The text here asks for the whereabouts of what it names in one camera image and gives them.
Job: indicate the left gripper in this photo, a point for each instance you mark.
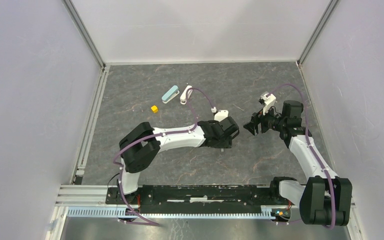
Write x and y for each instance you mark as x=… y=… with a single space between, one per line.
x=227 y=144

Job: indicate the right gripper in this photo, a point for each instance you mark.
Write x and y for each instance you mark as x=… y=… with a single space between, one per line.
x=252 y=126

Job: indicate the white stapler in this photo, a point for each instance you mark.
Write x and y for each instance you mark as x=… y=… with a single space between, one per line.
x=186 y=94

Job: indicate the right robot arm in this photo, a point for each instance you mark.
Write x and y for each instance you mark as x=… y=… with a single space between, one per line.
x=326 y=198

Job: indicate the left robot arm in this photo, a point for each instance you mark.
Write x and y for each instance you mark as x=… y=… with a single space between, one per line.
x=139 y=147

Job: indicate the light blue stapler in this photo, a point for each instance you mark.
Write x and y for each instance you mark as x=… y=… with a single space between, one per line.
x=170 y=94

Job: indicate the yellow cube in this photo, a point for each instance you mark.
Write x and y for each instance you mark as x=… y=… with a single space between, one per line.
x=154 y=109

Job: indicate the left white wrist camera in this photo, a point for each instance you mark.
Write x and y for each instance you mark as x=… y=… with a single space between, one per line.
x=219 y=115

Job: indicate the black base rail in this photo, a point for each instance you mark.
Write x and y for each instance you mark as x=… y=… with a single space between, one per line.
x=199 y=199

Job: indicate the white slotted cable duct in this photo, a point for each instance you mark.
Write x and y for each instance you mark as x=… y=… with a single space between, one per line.
x=264 y=213

